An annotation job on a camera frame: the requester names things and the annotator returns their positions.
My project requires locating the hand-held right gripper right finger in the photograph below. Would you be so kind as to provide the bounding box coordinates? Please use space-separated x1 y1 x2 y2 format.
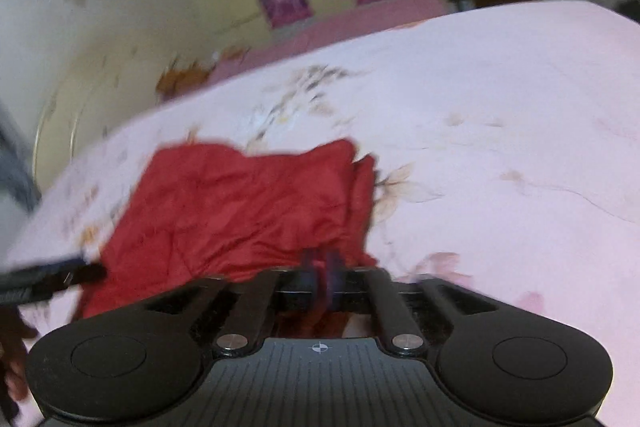
325 249 501 358

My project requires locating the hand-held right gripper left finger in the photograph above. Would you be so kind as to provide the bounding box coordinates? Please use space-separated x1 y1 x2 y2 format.
142 249 326 358

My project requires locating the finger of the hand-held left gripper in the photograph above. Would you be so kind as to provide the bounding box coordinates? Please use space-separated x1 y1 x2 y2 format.
0 256 107 305

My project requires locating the red puffer jacket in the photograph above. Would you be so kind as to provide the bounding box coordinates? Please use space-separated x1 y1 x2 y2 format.
77 138 378 343

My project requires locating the person's left hand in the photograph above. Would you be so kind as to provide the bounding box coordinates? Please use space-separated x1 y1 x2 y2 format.
0 307 40 414

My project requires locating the pink floral bed cover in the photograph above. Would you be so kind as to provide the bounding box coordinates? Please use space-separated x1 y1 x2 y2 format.
0 0 640 427

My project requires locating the cream wooden headboard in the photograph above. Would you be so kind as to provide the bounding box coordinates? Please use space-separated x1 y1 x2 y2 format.
32 14 251 188

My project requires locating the orange patterned packet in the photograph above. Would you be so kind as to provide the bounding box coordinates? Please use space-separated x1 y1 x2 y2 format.
156 49 251 102

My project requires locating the pink checked bed sheet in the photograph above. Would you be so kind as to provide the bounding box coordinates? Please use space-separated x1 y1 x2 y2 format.
205 0 456 82

